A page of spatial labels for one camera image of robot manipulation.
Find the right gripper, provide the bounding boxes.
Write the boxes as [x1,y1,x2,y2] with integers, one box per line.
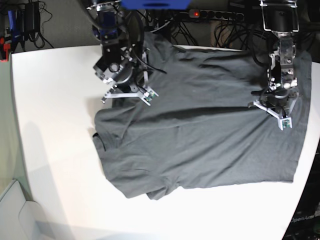
[93,57,145,93]

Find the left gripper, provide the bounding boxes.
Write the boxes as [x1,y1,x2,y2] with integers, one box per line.
[251,79,300,110]

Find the grey t-shirt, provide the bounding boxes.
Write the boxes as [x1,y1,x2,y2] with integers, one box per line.
[93,33,312,200]

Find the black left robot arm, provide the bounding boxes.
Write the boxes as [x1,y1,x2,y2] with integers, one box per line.
[257,0,300,109]

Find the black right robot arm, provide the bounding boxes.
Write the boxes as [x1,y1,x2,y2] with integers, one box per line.
[81,0,149,94]

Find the blue box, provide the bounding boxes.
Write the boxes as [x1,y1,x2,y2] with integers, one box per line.
[121,0,191,10]

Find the black power strip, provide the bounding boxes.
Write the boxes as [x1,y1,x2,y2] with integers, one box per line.
[188,9,245,22]

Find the red clamp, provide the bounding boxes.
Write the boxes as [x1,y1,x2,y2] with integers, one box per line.
[0,36,12,62]

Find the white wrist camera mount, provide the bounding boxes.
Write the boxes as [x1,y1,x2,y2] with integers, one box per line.
[100,48,160,107]

